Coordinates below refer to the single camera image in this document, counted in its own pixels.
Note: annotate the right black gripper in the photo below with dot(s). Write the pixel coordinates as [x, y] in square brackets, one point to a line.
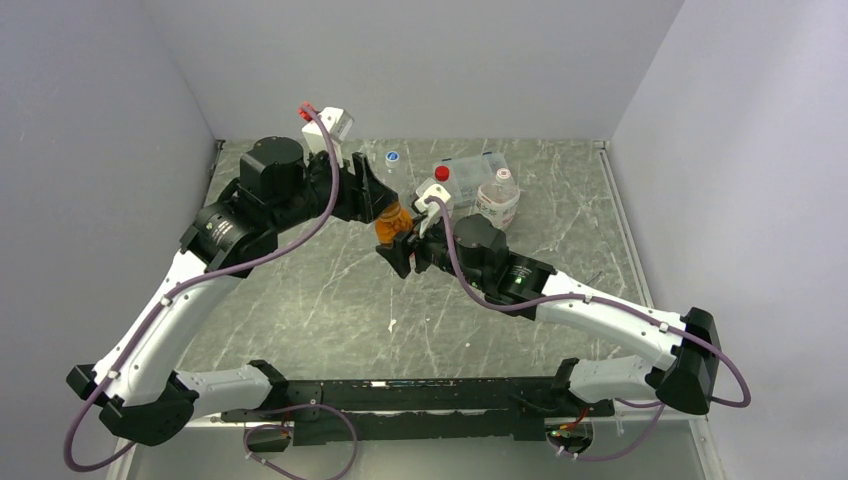
[400, 251]

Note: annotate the small red label bottle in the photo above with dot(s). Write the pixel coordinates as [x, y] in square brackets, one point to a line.
[449, 187]

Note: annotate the clear plastic screw box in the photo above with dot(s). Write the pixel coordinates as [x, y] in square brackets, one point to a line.
[468, 173]

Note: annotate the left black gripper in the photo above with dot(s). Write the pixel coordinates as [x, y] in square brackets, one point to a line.
[377, 196]

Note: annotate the blue white bottle cap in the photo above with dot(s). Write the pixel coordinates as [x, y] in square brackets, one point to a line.
[392, 158]

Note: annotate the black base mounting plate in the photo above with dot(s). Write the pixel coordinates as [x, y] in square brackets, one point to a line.
[520, 408]

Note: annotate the red bottle cap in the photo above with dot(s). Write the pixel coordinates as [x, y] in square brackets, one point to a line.
[441, 173]

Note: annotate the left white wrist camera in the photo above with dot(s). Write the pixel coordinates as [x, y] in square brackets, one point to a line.
[325, 129]

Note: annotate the orange bottle cap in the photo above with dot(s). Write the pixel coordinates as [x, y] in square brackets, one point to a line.
[392, 212]

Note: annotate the orange juice bottle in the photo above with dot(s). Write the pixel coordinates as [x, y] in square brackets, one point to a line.
[387, 230]

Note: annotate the large clear tea bottle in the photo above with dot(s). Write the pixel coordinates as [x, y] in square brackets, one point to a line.
[497, 202]

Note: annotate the aluminium rail frame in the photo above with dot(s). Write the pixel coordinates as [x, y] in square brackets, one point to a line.
[160, 420]

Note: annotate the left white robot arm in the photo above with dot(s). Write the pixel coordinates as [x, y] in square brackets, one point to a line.
[142, 395]

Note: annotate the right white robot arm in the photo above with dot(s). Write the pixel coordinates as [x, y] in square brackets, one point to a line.
[673, 357]

